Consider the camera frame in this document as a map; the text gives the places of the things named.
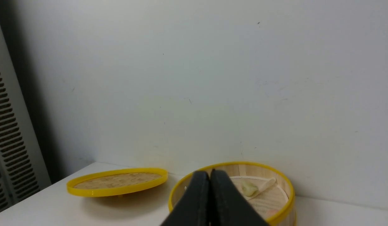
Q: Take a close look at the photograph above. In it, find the yellow bamboo steamer lid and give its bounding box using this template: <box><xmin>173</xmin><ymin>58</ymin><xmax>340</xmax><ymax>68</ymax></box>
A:
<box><xmin>67</xmin><ymin>168</ymin><xmax>168</xmax><ymax>197</ymax></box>

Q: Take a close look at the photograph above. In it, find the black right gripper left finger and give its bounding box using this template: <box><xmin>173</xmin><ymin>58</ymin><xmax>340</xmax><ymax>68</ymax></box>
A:
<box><xmin>161</xmin><ymin>171</ymin><xmax>210</xmax><ymax>226</ymax></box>

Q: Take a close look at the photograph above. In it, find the grey vented cabinet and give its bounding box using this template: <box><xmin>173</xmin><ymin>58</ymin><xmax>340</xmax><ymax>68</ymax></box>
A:
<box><xmin>0</xmin><ymin>26</ymin><xmax>51</xmax><ymax>212</ymax></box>

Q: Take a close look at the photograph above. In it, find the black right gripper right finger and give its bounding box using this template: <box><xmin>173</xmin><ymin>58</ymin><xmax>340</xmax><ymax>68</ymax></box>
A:
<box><xmin>209</xmin><ymin>169</ymin><xmax>269</xmax><ymax>226</ymax></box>

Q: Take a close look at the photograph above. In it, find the green dumpling in steamer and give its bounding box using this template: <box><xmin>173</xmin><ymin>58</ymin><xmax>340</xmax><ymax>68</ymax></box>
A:
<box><xmin>241</xmin><ymin>181</ymin><xmax>259</xmax><ymax>197</ymax></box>

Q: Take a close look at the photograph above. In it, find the yellow bamboo steamer basket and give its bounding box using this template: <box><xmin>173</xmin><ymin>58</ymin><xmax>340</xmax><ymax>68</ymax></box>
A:
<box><xmin>168</xmin><ymin>161</ymin><xmax>296</xmax><ymax>226</ymax></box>

